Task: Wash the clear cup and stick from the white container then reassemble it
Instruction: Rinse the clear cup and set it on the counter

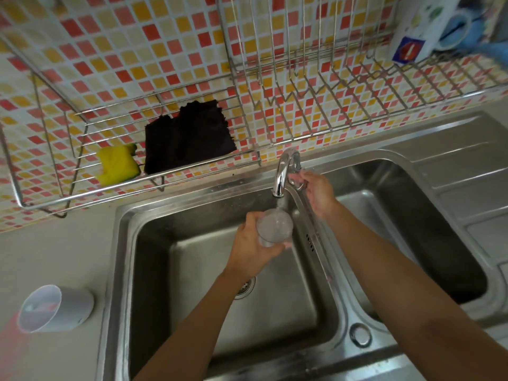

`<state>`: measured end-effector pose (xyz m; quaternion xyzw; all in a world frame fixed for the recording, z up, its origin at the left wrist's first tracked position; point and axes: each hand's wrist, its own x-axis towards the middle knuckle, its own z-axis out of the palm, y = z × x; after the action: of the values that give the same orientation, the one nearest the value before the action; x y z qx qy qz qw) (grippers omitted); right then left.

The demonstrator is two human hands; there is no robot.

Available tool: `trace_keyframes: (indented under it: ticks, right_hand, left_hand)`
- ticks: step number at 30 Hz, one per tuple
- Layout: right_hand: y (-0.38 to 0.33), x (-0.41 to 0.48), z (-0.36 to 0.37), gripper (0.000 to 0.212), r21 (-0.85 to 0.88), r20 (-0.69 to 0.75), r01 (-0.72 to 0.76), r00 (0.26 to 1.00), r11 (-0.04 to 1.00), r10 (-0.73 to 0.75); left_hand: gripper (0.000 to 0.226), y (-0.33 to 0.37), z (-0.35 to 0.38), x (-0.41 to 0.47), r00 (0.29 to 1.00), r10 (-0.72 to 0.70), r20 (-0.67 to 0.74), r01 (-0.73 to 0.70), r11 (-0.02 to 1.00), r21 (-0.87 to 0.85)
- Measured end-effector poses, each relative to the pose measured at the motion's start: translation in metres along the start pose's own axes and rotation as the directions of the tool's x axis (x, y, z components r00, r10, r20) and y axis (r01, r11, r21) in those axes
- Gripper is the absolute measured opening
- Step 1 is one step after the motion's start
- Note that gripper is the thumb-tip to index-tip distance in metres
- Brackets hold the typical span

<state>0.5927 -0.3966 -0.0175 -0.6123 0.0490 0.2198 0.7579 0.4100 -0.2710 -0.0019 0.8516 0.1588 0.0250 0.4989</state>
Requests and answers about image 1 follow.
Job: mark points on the person's left hand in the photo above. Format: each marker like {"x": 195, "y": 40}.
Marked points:
{"x": 248, "y": 251}

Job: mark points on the person's right hand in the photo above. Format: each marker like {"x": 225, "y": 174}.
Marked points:
{"x": 319, "y": 194}

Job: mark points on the person's right fingers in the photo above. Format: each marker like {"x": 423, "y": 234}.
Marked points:
{"x": 298, "y": 178}

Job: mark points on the person's left thumb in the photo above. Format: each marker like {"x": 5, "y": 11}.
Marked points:
{"x": 251, "y": 224}

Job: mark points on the chrome sink faucet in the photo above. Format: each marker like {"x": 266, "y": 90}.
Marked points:
{"x": 286, "y": 170}

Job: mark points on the clear drinking glass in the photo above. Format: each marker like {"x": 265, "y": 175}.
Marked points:
{"x": 274, "y": 228}

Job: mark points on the person's left forearm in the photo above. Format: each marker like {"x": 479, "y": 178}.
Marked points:
{"x": 198, "y": 329}

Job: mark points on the person's right forearm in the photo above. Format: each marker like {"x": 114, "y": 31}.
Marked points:
{"x": 412, "y": 297}

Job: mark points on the round sink drain strainer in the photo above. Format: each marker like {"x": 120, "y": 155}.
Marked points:
{"x": 245, "y": 287}

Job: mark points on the stainless steel double sink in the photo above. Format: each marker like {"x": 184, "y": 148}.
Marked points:
{"x": 309, "y": 253}

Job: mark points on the dark brown cloth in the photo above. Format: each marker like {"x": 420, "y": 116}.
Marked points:
{"x": 189, "y": 136}

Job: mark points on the yellow sponge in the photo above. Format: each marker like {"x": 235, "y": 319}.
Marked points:
{"x": 117, "y": 164}

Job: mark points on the white printed mug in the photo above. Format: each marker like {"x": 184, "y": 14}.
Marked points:
{"x": 422, "y": 27}

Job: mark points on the white plastic cup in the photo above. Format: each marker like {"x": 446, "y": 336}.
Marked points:
{"x": 53, "y": 309}

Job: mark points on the blue plastic cup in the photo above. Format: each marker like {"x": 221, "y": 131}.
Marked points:
{"x": 462, "y": 29}

